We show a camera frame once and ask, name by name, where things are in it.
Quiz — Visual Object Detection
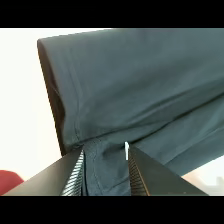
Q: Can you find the dark red garment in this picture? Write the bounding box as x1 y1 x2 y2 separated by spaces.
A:
0 169 25 197

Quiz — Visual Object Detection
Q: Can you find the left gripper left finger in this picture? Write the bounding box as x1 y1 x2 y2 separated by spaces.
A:
2 148 85 197

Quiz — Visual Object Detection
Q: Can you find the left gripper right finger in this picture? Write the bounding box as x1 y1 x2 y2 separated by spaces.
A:
124 141 208 197

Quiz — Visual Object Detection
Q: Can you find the black T-shirt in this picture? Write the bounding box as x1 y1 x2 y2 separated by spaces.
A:
36 27 224 197

